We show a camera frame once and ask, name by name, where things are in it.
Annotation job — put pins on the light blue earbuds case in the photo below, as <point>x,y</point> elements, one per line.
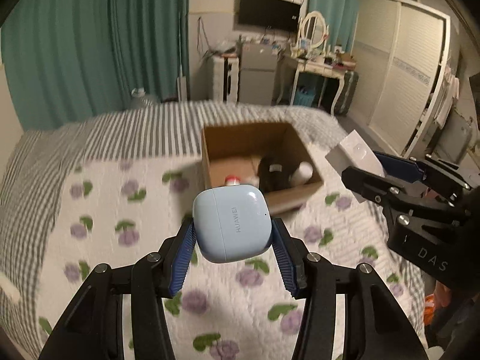
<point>232,223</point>

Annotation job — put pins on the white dressing table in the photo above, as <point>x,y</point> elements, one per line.
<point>290,69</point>

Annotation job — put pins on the white bottle red cap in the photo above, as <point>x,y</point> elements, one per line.
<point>232,180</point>

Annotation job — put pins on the silver mini fridge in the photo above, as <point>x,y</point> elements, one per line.
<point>258,64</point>

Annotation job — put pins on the black power adapter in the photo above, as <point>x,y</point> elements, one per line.
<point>274,174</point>

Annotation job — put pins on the white cylindrical bottle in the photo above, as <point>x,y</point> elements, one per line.
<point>301,175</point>

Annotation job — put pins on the brown cardboard box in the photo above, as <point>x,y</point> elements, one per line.
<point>268,155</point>

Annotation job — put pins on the dark suitcase by table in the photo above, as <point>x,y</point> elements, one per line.
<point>345,99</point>

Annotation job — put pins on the teal curtain left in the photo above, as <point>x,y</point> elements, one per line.
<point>69,60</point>

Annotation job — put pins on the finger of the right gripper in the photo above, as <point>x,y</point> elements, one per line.
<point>379,190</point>
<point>400,168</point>

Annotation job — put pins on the white louvered wardrobe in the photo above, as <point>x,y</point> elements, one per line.
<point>401,49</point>

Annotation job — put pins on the clear water jug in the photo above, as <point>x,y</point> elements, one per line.
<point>141,99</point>

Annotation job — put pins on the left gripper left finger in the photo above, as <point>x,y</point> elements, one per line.
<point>91,326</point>

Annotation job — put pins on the grey checkered bedsheet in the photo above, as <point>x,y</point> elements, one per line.
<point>42,159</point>

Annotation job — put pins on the white oval mirror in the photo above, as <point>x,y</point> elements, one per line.
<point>313,31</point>

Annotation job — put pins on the white floral quilt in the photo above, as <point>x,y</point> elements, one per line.
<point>117,213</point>

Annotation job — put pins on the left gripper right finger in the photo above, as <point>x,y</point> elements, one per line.
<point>375,325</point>

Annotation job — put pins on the teal curtain right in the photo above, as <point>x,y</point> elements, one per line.
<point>341,16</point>

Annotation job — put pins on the white suitcase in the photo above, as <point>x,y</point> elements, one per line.
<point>223,73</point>

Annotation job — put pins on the white object on bedsheet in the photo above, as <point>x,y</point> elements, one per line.
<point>10,290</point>

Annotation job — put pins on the black wall television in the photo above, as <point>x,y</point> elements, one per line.
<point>270,14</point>

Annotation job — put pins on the white plug adapter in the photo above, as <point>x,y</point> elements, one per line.
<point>354,151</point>

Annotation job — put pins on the teal curtain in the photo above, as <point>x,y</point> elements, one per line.
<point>341,16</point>
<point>69,60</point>

